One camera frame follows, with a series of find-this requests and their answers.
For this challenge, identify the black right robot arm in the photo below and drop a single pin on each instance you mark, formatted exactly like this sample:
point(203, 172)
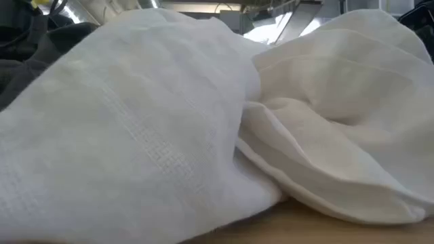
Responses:
point(420, 30)

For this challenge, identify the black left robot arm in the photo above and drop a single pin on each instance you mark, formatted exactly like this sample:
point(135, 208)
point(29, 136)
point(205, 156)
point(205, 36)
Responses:
point(17, 20)

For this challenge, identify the yellow tape tag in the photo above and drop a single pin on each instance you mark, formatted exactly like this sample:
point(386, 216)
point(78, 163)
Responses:
point(39, 2)

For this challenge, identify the pale blue white woven shirt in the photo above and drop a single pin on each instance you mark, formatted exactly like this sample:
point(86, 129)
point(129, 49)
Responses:
point(118, 135)

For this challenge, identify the dark grey shirt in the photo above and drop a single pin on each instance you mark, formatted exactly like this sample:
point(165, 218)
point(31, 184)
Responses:
point(40, 57)

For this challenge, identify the cream white garment with label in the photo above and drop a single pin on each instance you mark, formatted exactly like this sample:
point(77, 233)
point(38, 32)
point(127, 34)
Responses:
point(339, 135)

